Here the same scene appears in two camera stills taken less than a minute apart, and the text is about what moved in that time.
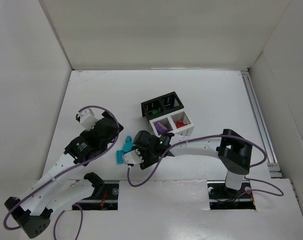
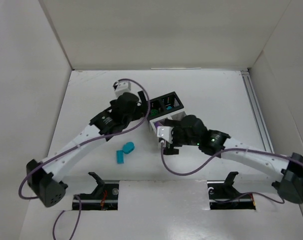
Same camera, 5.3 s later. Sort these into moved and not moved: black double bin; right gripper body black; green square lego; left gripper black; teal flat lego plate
Moved: left gripper black; right gripper body black
Not moved: green square lego; black double bin; teal flat lego plate
